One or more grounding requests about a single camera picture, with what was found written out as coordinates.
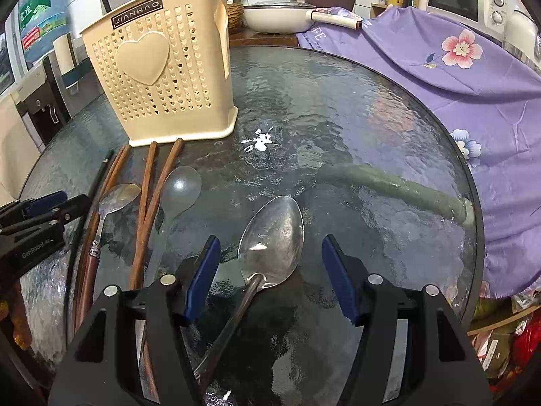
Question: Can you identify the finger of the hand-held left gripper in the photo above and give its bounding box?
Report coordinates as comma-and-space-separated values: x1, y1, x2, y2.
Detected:
0, 191, 68, 225
0, 196, 90, 242

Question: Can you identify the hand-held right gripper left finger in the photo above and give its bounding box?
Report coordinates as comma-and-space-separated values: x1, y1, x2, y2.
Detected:
48, 235, 221, 406

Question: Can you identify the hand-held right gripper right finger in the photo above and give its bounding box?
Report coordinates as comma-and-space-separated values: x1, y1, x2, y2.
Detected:
322, 235, 493, 406

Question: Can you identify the metal spoon with wooden handle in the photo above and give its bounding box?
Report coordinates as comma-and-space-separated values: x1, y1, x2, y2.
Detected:
75, 183, 142, 331

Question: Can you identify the brown wooden chopstick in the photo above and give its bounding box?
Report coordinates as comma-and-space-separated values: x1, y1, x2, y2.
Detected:
133, 138, 185, 404
78, 144, 133, 263
74, 146, 126, 331
129, 141, 159, 290

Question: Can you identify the large metal spoon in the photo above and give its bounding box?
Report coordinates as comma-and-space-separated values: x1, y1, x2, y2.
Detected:
192, 196, 305, 394

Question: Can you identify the beige perforated utensil holder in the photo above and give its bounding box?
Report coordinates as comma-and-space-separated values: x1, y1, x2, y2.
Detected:
79, 0, 239, 148

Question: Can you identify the person's left hand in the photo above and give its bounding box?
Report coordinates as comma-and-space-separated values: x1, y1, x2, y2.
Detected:
8, 283, 33, 349

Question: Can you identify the black chopstick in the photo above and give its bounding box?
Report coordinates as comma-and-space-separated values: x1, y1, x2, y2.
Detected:
63, 149, 115, 347

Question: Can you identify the water dispenser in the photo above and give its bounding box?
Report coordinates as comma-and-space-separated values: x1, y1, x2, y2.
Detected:
10, 51, 85, 149

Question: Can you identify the translucent plastic spoon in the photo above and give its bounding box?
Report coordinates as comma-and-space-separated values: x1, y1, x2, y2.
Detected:
144, 166, 203, 288

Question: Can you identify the green table leg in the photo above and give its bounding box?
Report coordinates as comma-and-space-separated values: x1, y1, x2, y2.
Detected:
321, 165, 476, 225

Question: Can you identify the teal cup holder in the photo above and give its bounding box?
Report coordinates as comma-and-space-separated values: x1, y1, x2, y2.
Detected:
63, 61, 91, 90

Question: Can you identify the framed window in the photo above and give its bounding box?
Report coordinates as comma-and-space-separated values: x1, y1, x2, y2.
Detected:
0, 29, 18, 96

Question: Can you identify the white paper cup tube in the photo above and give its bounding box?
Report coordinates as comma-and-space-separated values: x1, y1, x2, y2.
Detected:
53, 34, 77, 89

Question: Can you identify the clear plastic bag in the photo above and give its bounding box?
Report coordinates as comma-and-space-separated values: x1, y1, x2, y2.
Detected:
469, 296, 529, 373

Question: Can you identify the blue water jug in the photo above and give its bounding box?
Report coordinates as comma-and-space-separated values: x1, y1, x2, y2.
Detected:
17, 0, 68, 62

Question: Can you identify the red plastic bag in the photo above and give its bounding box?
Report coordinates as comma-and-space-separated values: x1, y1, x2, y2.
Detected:
507, 311, 541, 394

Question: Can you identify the purple floral cloth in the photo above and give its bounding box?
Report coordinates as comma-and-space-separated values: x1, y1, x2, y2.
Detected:
296, 6, 541, 318

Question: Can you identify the dark wooden sink counter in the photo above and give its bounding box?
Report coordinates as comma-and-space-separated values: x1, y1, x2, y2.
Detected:
230, 29, 299, 49

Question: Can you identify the white pan with glass lid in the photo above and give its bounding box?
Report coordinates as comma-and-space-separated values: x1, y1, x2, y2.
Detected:
243, 2, 364, 35

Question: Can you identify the white kettle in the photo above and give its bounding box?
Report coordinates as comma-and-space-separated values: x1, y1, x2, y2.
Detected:
505, 6, 541, 68

